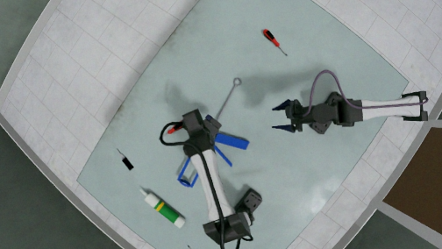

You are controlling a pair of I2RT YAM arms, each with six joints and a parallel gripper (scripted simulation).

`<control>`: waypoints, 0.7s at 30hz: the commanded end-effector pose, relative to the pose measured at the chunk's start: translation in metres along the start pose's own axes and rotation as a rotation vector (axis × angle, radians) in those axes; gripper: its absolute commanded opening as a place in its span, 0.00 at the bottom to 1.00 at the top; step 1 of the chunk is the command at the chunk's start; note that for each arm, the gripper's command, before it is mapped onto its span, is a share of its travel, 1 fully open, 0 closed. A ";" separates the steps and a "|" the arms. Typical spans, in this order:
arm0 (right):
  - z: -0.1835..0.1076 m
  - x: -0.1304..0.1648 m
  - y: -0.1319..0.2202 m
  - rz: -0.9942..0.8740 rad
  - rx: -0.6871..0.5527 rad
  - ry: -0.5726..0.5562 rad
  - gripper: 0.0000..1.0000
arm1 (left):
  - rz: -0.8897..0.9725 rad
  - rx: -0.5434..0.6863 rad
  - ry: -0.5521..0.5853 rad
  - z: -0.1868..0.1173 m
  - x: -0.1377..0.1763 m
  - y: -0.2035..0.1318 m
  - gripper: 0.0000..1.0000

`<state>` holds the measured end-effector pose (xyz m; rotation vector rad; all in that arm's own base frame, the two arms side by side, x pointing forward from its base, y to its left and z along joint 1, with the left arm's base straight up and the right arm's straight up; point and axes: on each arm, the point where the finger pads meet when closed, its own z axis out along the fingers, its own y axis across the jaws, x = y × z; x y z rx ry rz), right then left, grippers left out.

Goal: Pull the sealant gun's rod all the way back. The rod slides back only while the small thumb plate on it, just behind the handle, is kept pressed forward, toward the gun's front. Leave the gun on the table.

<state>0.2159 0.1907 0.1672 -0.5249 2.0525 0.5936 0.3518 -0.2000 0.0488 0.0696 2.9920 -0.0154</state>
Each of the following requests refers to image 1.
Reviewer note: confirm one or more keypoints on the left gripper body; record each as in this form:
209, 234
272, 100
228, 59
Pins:
213, 126

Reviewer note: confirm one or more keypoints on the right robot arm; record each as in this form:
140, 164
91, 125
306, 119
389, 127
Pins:
324, 114

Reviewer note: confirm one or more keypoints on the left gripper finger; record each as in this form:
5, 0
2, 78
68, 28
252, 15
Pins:
208, 117

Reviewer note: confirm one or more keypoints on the white and green sealant cartridge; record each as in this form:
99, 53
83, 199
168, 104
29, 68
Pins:
164, 210

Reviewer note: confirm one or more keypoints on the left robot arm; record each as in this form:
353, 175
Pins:
218, 204

